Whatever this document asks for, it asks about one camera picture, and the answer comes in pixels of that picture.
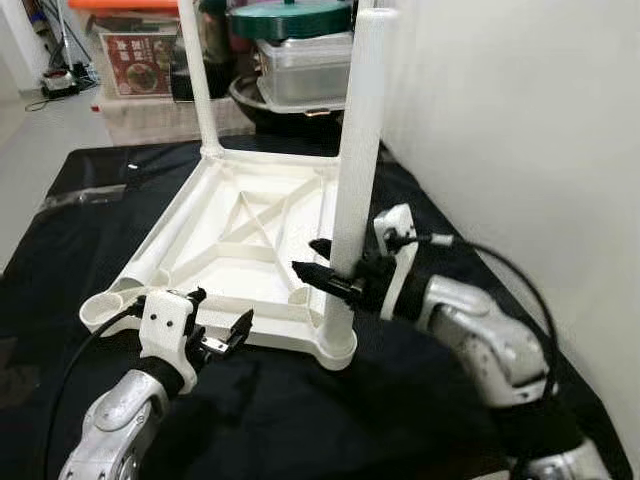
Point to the clear plastic storage box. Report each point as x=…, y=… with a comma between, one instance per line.
x=305, y=70

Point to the green pot lid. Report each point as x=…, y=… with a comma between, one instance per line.
x=290, y=18

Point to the black tablecloth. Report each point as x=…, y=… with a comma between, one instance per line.
x=300, y=420

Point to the clear tape strip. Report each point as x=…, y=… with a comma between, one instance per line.
x=75, y=195

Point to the black bag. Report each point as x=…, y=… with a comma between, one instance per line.
x=225, y=55

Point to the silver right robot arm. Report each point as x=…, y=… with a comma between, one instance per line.
x=480, y=330

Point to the white plastic table top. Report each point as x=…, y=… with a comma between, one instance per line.
x=270, y=325

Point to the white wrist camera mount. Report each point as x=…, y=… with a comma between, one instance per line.
x=395, y=250
x=165, y=320

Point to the red printed carton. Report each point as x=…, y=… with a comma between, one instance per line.
x=140, y=60

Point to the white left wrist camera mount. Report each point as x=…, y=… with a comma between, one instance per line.
x=165, y=320

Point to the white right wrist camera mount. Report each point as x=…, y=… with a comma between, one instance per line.
x=395, y=250

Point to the black wok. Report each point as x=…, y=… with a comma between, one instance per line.
x=265, y=115

